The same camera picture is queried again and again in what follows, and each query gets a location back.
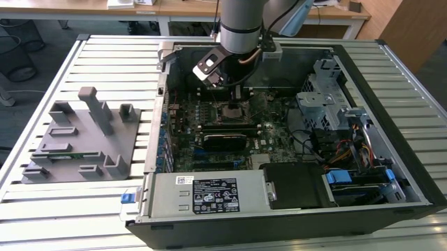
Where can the metal locking lever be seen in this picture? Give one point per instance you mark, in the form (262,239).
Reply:
(214,96)

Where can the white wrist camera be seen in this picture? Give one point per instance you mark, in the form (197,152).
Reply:
(206,70)

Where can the silver chipset heatsink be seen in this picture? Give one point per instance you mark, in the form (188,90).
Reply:
(261,160)

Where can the black PC case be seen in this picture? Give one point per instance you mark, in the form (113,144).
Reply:
(245,230)

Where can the silver drive cage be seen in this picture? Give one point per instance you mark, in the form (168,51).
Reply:
(312,100)

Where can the black RAM slot bank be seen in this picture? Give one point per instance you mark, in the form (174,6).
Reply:
(228,130)
(222,95)

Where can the small white box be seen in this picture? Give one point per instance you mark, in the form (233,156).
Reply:
(144,2)

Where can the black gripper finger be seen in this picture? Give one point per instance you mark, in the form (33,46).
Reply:
(238,94)

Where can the large white box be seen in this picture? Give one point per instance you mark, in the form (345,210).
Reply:
(121,4)

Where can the silver CPU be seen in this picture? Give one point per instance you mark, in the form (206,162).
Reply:
(233,113)

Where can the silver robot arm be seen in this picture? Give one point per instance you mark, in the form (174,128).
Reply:
(241,26)

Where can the blue disk carrier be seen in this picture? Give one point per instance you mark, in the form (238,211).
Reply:
(338,177)

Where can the black waste bin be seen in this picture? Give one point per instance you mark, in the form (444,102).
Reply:
(15,60)
(31,31)

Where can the green motherboard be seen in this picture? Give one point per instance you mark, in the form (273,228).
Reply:
(280,123)

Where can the grey parts rack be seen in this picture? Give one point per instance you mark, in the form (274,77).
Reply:
(116,141)

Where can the silver disk bay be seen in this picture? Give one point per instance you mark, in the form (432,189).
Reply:
(397,193)

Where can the black graphics card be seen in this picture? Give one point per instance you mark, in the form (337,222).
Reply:
(224,143)

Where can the green RAM stick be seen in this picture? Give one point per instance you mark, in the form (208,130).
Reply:
(66,156)

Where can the small dark box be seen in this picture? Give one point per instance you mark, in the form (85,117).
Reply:
(356,6)

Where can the black expansion slot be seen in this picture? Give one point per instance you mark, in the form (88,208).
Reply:
(213,165)

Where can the blue case latch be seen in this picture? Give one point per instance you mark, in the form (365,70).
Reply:
(128,198)

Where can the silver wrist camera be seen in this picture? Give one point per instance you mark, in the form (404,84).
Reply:
(273,55)

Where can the CPU socket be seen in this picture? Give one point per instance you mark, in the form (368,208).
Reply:
(221,119)

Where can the blue plastic clip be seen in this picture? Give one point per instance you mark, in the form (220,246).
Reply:
(389,174)

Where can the black plastic fan shroud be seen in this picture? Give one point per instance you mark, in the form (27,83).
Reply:
(297,185)

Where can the wooden cabinet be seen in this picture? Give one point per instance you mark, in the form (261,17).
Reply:
(412,31)

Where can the silver power supply unit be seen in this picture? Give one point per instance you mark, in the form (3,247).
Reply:
(165,193)

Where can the silver case bracket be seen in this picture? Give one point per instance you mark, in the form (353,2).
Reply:
(165,51)

